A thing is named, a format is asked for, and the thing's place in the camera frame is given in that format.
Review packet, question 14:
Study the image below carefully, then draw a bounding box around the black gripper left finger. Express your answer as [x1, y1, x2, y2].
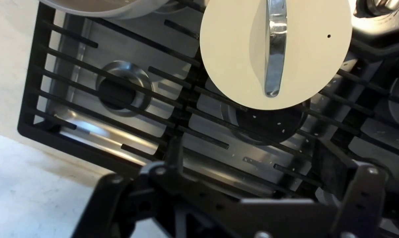
[72, 160, 171, 238]

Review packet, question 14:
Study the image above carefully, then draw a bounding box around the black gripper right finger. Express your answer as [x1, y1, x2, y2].
[329, 160, 389, 238]

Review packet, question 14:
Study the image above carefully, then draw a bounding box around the black gas cooktop with grates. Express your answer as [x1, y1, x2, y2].
[16, 0, 399, 238]

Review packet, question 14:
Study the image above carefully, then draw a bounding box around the cream saucepan with long handle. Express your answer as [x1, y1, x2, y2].
[39, 0, 172, 21]

